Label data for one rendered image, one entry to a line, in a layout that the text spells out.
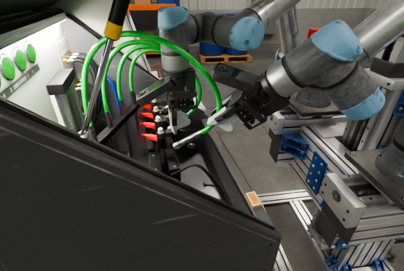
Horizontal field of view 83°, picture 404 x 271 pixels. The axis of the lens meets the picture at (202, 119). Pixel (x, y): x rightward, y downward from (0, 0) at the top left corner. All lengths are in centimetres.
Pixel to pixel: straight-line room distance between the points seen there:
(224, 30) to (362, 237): 74
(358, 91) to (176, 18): 41
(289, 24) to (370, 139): 54
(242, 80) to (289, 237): 127
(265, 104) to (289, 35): 58
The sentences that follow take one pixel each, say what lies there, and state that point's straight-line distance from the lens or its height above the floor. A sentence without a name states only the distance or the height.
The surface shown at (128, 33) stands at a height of 142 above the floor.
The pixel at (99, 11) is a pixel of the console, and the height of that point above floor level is 143.
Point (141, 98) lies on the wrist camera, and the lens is 65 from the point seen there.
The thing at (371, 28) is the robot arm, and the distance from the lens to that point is 62.
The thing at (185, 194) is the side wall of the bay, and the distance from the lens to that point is 45.
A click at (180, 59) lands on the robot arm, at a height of 135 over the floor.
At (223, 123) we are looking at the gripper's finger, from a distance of 58.
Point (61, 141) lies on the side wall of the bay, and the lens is 36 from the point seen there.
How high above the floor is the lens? 151
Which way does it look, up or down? 30 degrees down
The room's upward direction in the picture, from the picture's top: straight up
